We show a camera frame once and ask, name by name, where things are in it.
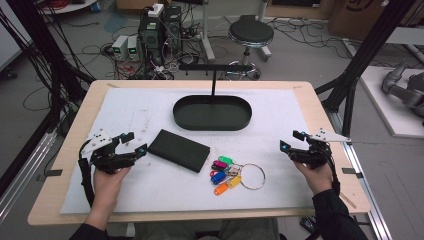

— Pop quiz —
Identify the aluminium rail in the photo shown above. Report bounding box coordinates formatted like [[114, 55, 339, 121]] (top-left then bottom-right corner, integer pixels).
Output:
[[0, 128, 58, 223], [326, 108, 394, 240]]

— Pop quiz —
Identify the black computer tower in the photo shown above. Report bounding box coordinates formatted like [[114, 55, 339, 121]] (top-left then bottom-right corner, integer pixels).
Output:
[[163, 5, 183, 53], [137, 14, 165, 66]]

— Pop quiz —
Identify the white metal stand leg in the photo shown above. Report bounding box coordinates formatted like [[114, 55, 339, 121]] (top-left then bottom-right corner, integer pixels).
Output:
[[198, 0, 217, 62]]

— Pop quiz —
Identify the white floor board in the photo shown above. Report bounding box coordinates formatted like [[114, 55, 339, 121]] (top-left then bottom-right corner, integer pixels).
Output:
[[359, 65, 424, 140]]

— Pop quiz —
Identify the black oval tray with hanger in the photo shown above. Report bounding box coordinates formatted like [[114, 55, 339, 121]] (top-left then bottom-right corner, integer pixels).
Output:
[[172, 63, 255, 132]]

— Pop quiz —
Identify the white table mat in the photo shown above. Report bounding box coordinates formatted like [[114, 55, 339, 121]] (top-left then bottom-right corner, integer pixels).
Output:
[[59, 87, 316, 215]]

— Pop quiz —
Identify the person's left hand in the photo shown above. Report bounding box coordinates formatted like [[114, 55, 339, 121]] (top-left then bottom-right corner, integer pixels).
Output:
[[92, 166, 131, 205]]

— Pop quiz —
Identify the black frame post with cables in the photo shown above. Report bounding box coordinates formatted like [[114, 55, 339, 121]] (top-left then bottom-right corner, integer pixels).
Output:
[[0, 0, 96, 141]]

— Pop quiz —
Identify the black wallet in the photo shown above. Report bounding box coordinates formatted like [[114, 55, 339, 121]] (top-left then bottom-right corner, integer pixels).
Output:
[[147, 128, 212, 174]]

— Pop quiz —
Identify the grey bench power supply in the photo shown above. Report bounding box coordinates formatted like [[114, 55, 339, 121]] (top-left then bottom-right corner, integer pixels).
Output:
[[127, 35, 141, 62], [111, 34, 130, 62]]

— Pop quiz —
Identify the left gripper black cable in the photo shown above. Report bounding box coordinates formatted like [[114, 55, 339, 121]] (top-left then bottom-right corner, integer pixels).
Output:
[[77, 149, 97, 208]]

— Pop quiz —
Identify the person's right hand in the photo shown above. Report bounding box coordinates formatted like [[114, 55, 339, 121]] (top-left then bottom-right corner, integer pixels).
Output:
[[294, 161, 334, 196]]

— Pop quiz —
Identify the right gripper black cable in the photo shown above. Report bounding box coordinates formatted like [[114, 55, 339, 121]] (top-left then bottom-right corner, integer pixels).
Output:
[[324, 146, 342, 198]]

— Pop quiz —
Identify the key ring with coloured tags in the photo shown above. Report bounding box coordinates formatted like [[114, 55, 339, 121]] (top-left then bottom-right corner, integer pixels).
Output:
[[209, 155, 267, 197]]

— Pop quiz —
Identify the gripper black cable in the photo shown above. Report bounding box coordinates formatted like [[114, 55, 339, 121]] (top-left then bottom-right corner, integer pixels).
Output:
[[77, 149, 97, 208], [324, 146, 342, 198]]

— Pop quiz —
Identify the white power adapter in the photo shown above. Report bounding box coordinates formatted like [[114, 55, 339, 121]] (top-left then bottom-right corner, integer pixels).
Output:
[[147, 2, 165, 19]]

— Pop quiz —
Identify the black round stool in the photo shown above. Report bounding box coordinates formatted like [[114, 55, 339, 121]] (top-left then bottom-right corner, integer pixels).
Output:
[[222, 19, 275, 81]]

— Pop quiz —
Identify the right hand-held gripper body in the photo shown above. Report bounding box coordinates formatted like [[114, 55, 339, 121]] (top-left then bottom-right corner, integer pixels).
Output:
[[290, 127, 352, 170]]

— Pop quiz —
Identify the cardboard box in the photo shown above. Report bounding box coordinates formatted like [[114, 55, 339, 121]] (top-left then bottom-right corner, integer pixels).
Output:
[[327, 0, 424, 42]]

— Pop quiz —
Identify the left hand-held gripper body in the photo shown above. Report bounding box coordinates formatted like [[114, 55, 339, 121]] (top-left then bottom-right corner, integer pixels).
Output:
[[80, 129, 136, 175]]

